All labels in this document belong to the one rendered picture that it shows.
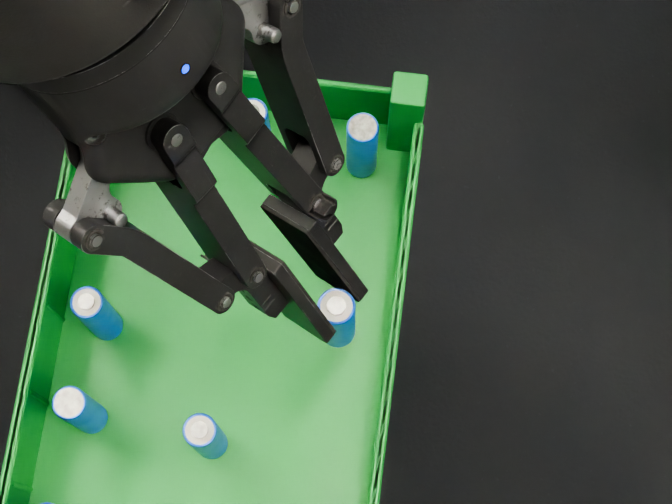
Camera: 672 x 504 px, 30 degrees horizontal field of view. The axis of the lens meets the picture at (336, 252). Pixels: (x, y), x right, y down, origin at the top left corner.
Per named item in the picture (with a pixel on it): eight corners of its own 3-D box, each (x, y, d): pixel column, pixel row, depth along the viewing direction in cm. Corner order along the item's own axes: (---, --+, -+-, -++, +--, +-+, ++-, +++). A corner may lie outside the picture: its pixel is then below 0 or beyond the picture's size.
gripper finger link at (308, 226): (259, 205, 56) (269, 193, 56) (316, 276, 62) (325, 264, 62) (306, 233, 55) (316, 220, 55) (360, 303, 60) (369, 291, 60)
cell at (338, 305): (322, 311, 66) (319, 284, 60) (357, 315, 66) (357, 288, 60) (318, 345, 65) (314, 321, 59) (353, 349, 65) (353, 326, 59)
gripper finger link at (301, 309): (284, 261, 54) (273, 274, 54) (337, 332, 60) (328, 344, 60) (237, 232, 56) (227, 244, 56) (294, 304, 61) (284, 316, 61)
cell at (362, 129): (380, 114, 70) (378, 152, 77) (348, 110, 71) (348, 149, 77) (376, 144, 70) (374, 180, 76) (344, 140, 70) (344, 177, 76)
